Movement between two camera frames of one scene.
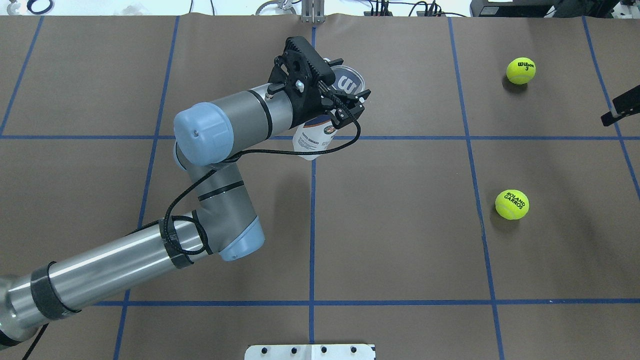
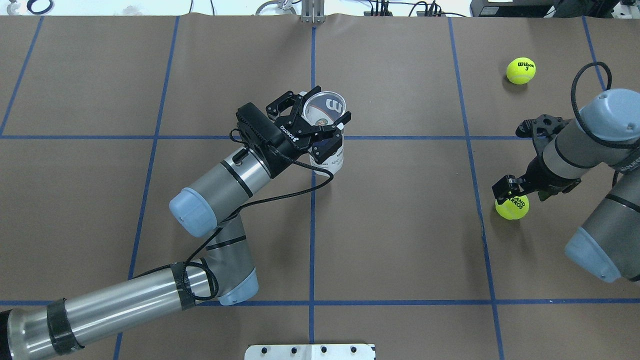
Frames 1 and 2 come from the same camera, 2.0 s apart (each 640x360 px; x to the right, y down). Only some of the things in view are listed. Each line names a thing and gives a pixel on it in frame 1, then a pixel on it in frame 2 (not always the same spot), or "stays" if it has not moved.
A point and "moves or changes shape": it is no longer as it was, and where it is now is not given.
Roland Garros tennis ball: (512, 204) stays
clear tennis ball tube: (310, 138) moves or changes shape
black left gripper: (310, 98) to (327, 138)
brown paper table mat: (483, 211) stays
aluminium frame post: (313, 11) stays
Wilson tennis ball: (521, 70) stays
